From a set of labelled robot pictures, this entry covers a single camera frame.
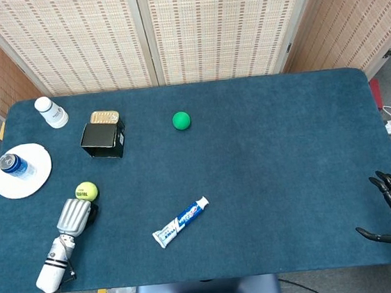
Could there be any white round plate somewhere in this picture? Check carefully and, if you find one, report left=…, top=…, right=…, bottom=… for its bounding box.
left=0, top=141, right=56, bottom=201

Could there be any gold metal tin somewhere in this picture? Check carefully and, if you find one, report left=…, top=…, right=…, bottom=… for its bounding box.
left=88, top=109, right=122, bottom=127

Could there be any blue tablecloth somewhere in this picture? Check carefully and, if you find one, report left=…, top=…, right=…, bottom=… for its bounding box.
left=0, top=61, right=391, bottom=293

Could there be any red object on floor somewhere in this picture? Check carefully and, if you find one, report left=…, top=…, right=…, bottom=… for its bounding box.
left=368, top=77, right=385, bottom=111

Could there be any black floor cable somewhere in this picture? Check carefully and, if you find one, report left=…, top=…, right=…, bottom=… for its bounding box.
left=278, top=273, right=324, bottom=293

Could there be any green ball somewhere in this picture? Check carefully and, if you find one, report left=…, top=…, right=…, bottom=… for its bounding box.
left=171, top=110, right=193, bottom=133

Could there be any black open cardboard box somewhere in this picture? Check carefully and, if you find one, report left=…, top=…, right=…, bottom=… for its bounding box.
left=78, top=118, right=129, bottom=163

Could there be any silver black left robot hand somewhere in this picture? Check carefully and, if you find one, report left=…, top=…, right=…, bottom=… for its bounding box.
left=54, top=196, right=102, bottom=239

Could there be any white plastic bottle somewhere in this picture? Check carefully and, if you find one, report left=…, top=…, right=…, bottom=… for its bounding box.
left=33, top=93, right=70, bottom=131

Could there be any pale woven screen panel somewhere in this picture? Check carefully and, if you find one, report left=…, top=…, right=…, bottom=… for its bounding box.
left=134, top=0, right=340, bottom=89
left=0, top=0, right=159, bottom=104

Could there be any yellow tennis ball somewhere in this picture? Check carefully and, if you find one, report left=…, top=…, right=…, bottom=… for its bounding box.
left=74, top=180, right=99, bottom=204

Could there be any blue white toothpaste tube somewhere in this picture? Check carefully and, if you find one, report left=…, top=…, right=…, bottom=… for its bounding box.
left=148, top=195, right=214, bottom=250

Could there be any blue drink can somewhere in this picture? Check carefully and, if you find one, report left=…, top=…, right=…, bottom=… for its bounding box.
left=0, top=152, right=31, bottom=180

